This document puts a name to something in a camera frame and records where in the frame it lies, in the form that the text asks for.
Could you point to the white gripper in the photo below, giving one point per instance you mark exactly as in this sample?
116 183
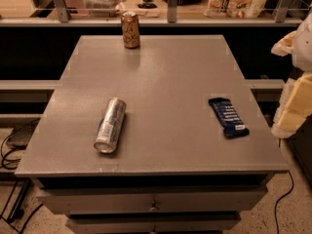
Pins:
303 46

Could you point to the orange soda can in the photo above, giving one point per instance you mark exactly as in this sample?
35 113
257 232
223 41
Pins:
130 29

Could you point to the silver energy drink can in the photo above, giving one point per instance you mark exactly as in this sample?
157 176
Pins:
110 125

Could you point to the grey metal railing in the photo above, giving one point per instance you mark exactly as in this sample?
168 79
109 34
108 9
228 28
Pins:
150 13

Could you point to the dark blue snack bar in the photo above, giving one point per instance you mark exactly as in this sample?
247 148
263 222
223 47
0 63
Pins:
229 120

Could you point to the colourful snack bag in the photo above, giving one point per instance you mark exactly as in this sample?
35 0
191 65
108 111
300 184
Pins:
238 9

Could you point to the grey drawer cabinet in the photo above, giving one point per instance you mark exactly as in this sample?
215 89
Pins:
171 153

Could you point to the round drawer knob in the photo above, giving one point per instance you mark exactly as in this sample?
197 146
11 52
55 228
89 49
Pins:
153 209

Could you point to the clear plastic container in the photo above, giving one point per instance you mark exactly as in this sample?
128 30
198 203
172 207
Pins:
102 8

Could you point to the grey floor box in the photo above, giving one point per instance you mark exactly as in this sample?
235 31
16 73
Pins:
20 137

